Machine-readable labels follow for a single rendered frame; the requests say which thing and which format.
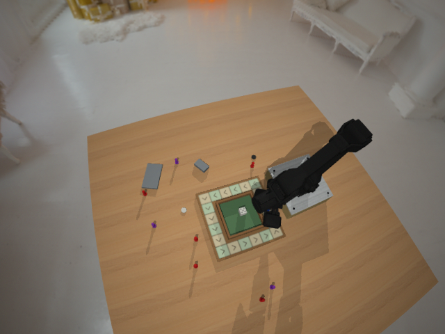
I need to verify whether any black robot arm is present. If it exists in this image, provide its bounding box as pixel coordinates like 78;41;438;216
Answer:
252;119;373;214

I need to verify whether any grey die with black pips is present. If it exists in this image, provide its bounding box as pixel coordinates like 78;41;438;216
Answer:
238;207;247;216

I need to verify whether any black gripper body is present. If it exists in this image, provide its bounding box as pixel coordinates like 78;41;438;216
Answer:
262;203;286;229

